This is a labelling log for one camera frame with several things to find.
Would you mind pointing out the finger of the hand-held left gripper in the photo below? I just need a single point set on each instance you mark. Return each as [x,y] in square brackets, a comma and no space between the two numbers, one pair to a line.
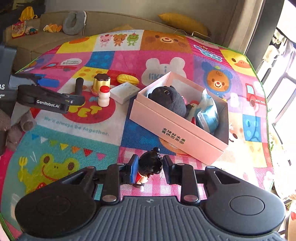
[48,83]
[46,99]

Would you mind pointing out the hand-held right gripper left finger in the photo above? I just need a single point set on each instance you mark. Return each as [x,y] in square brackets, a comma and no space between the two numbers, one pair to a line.
[134,169]

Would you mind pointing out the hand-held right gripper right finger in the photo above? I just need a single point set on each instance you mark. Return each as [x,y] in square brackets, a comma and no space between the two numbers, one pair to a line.
[168,171]

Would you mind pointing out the black-haired doll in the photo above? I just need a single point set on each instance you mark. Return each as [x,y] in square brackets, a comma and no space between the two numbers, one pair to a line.
[150,164]

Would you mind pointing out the black cylinder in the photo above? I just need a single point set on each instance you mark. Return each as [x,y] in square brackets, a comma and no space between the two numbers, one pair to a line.
[79,85]

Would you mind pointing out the pink cardboard box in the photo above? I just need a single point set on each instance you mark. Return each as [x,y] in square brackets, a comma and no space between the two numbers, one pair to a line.
[175,136]

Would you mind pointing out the yellow and brown pudding toy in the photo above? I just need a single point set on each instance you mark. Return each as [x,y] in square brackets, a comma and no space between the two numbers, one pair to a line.
[99,85]

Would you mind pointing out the small white toy bottle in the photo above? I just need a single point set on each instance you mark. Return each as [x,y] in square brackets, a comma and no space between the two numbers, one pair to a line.
[104,98]

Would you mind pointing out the blue and white plastic packet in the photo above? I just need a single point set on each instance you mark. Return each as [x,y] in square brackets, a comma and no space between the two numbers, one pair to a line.
[207,115]

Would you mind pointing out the black plush toy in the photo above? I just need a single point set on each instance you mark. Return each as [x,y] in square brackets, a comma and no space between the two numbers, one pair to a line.
[168,99]

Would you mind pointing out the grey plastic box with plug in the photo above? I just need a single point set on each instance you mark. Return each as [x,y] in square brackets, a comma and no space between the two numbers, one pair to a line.
[123,92]

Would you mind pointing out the yellow toy corn cob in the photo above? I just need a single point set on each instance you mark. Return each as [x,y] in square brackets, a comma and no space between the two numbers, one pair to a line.
[127,79]

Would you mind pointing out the person's left hand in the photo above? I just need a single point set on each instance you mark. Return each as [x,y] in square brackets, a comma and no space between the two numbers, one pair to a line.
[17,136]

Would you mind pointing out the small round plush toy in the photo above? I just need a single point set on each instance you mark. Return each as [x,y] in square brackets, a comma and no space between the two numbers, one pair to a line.
[31,30]

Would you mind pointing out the yellow and orange plush toy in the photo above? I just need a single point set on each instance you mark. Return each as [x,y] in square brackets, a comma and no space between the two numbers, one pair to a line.
[53,28]

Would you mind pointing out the grey neck pillow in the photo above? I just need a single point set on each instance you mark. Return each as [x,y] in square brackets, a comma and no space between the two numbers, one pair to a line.
[68,26]

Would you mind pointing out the beige sofa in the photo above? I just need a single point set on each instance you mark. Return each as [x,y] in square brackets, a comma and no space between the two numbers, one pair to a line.
[138,23]

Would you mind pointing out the colourful cartoon printed mat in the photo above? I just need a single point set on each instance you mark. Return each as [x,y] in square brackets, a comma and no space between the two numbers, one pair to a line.
[161,51]

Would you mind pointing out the yellow pillow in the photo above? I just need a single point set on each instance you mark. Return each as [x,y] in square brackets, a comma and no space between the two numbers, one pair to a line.
[182,23]

